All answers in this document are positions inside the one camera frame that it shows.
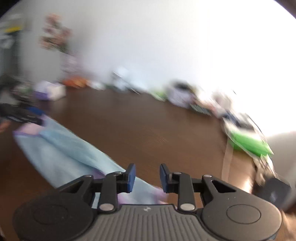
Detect blue and purple garment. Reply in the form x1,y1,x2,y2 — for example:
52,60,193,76
12,115,170,205

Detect purple white tissue pack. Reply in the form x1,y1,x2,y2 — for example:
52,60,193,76
33,81,66,101

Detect orange snack packet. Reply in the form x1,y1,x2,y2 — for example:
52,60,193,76
62,77,88,89

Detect patterned flower vase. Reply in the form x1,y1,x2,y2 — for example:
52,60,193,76
60,52,78,80

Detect green flat package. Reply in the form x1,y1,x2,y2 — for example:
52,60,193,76
222,116,273,157

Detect pink artificial flowers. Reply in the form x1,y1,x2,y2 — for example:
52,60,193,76
39,14,72,54

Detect grey cabinet with papers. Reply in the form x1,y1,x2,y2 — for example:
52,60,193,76
1,13,27,77

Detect black phone on stand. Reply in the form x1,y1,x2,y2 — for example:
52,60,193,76
252,164,291,209

